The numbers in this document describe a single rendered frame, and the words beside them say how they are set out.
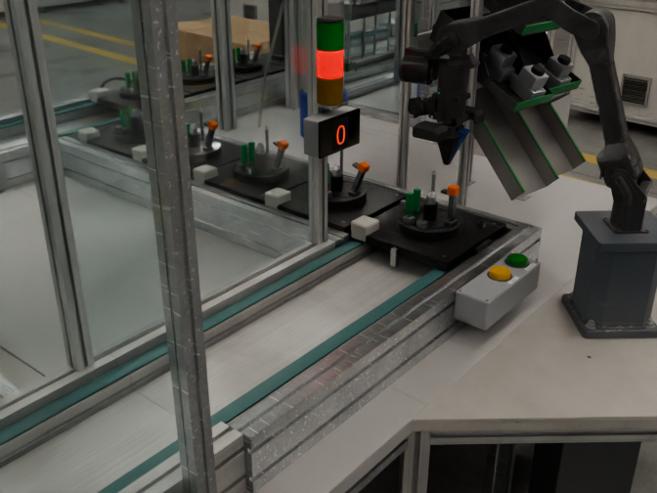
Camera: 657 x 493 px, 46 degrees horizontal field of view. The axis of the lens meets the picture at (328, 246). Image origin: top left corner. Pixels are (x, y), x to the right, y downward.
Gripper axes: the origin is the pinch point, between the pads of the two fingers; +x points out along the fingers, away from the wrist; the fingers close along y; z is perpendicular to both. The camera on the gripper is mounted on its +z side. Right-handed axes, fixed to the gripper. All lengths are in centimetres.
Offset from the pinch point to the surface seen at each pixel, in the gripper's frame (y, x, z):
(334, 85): 20.0, -14.4, 13.3
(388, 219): 2.0, 18.3, 12.1
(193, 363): 84, 0, -16
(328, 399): 55, 23, -13
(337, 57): 19.5, -19.5, 13.0
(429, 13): -87, -10, 59
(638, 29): -408, 42, 91
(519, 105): -20.8, -5.2, -5.0
